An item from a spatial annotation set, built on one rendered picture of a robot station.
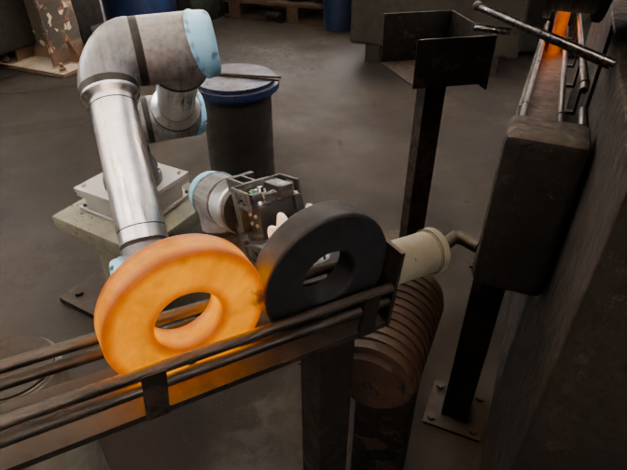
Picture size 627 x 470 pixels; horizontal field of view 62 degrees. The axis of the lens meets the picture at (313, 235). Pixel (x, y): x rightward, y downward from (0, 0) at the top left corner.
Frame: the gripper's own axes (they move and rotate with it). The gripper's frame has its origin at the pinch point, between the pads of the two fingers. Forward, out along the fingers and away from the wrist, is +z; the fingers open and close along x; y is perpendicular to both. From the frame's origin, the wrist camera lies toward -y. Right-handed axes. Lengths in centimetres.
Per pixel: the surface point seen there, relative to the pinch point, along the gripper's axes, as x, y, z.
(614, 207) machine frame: 16.8, 5.4, 22.1
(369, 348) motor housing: 8.0, -17.7, -5.6
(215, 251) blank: -12.0, 6.5, 4.2
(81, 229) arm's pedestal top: -18, -13, -95
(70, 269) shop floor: -23, -33, -129
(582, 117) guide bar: 46.8, 5.6, -1.2
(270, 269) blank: -6.8, 2.2, 2.4
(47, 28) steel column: 9, 54, -314
